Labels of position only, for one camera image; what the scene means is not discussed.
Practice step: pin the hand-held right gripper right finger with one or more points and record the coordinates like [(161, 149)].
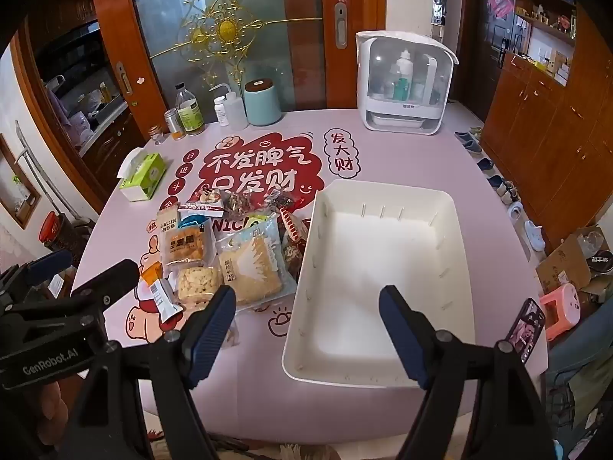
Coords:
[(402, 340)]

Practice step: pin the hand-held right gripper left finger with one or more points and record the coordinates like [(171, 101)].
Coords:
[(210, 340)]

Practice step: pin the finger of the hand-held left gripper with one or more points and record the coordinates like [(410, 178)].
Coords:
[(108, 279), (48, 262)]

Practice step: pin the large toast bread packet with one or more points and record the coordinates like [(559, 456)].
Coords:
[(254, 268)]

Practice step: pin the brown cake packet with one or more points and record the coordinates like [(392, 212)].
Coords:
[(187, 247)]

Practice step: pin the beige label snack packet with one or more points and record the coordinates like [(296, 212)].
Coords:
[(168, 218)]

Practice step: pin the white plastic bin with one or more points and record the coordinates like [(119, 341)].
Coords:
[(383, 249)]

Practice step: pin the blue snack packet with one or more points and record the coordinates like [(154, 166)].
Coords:
[(195, 220)]

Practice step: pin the red-white snack packet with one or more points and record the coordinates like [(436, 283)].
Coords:
[(206, 199)]

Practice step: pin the green snack packet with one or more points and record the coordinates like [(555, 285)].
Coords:
[(257, 220)]

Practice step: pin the nut bar packet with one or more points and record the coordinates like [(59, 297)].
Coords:
[(238, 202)]

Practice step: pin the red lidded container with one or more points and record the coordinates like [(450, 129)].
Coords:
[(51, 230)]

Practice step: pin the green tissue box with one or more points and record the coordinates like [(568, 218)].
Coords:
[(146, 175)]

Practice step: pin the smartphone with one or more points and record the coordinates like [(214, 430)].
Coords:
[(527, 328)]

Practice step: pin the small glass jar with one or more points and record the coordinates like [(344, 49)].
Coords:
[(156, 136)]

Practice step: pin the pink plastic stool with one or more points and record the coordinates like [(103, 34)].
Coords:
[(560, 304)]

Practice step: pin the metal can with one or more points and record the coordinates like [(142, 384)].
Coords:
[(173, 124)]

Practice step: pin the cardboard box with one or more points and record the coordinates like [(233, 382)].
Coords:
[(565, 258)]

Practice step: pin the row of shoes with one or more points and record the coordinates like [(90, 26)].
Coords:
[(495, 182)]

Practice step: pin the grey-blue cloth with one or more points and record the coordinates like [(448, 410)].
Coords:
[(584, 369)]

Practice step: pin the glass bottle green label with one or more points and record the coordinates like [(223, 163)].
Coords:
[(189, 112)]

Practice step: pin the white pill bottle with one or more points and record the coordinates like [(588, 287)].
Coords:
[(221, 112)]

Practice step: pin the white wash bottle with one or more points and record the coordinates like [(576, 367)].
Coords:
[(235, 110)]

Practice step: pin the black round bowl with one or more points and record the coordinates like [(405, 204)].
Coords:
[(599, 261)]

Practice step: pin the teal canister brown lid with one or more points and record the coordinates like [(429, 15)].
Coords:
[(262, 105)]

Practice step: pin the white countertop storage cabinet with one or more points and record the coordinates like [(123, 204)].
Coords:
[(373, 81)]

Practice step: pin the white bottle teal label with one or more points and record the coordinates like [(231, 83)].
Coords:
[(404, 76)]

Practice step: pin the glass sliding door gold ornament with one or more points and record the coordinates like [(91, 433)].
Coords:
[(268, 57)]

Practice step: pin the dark entrance door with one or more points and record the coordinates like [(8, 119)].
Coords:
[(488, 57)]

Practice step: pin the hanging dark bag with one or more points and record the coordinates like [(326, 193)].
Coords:
[(438, 5)]

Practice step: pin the pink paper door decoration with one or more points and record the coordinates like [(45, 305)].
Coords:
[(500, 4)]

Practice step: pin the wooden picture frame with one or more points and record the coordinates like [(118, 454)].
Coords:
[(19, 182)]

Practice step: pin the wooden wall cabinet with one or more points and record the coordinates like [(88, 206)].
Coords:
[(550, 129)]

